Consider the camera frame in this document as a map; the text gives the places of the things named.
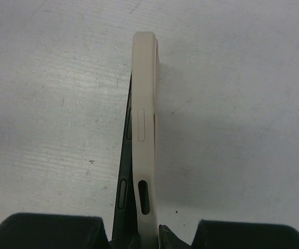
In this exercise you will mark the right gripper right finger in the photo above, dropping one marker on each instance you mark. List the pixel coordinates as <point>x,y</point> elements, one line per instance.
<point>216,234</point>

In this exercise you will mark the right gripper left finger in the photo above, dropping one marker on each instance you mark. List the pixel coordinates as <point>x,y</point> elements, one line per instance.
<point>29,230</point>

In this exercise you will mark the black smartphone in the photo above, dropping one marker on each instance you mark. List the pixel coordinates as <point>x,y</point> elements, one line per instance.
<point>125,226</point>

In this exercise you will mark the beige phone case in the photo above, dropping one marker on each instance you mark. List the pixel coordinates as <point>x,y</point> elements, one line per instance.
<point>144,72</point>

